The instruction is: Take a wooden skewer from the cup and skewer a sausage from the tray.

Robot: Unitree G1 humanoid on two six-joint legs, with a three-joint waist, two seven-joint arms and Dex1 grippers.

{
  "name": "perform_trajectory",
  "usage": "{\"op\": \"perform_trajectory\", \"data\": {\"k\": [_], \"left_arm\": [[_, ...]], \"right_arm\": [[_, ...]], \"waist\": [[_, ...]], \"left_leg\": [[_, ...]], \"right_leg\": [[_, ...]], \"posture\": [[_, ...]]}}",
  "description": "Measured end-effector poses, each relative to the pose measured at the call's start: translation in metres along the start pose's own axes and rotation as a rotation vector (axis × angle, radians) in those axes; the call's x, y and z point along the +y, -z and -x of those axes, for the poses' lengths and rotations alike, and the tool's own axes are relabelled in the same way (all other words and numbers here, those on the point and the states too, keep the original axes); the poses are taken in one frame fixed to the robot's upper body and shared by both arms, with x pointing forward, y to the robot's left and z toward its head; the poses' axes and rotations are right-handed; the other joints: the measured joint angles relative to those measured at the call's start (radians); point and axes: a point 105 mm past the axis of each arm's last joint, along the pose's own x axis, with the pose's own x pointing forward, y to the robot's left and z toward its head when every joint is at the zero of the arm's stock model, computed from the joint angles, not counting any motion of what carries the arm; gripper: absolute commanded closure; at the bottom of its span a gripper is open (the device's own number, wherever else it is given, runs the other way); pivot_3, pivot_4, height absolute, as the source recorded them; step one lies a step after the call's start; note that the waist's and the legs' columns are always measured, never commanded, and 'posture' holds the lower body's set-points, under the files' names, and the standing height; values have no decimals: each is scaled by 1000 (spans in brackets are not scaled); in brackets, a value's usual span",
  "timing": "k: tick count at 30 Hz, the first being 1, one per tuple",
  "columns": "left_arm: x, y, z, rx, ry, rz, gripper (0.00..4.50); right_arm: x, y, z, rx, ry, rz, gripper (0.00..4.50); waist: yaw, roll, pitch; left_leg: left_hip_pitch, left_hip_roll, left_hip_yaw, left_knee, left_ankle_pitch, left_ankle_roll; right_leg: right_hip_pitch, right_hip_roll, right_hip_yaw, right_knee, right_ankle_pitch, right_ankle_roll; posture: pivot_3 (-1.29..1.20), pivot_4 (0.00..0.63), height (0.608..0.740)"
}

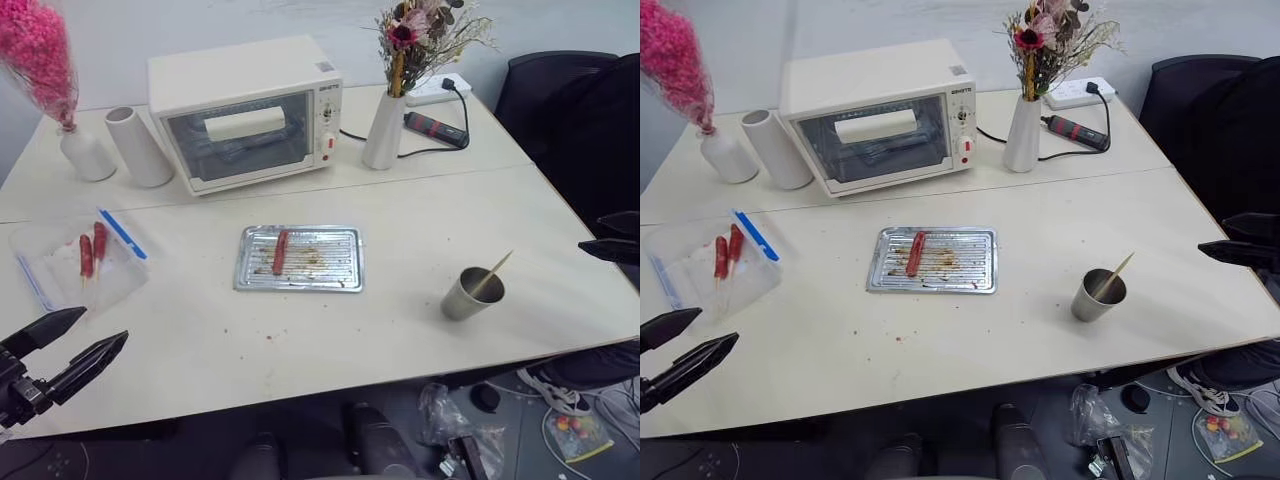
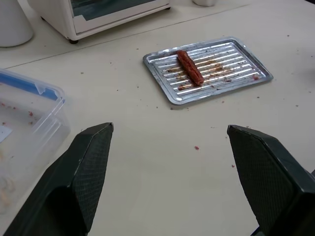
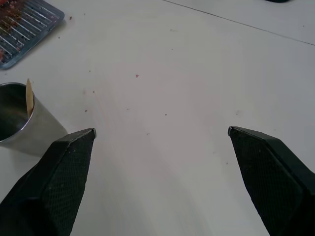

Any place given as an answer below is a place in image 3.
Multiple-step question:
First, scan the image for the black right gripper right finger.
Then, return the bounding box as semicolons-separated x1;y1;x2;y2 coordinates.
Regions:
228;126;315;236

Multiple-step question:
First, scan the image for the ribbed metal tray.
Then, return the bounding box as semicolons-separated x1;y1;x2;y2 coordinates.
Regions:
0;0;65;70

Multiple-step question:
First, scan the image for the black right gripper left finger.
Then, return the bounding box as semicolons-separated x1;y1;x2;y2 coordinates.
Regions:
0;128;97;236

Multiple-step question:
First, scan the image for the wooden stick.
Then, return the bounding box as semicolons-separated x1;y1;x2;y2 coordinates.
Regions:
25;78;34;116

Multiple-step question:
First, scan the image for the silver metal cup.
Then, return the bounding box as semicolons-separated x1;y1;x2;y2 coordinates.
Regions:
0;82;68;158

